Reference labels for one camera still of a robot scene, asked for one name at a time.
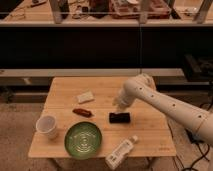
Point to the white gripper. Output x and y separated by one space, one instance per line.
123 101

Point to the black eraser block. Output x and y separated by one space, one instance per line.
119 118

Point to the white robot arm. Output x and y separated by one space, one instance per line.
142 87

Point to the white sponge block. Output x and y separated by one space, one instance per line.
85 97

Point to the brown sausage-shaped object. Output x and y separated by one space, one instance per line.
82 112

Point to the wooden folding table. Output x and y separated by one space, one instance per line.
72 100

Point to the white plastic bottle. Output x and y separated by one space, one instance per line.
118 155

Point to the green ribbed plate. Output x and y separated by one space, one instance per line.
83 140

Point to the red tray on workbench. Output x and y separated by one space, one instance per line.
128 9

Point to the long wooden workbench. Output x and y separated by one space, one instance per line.
79 13

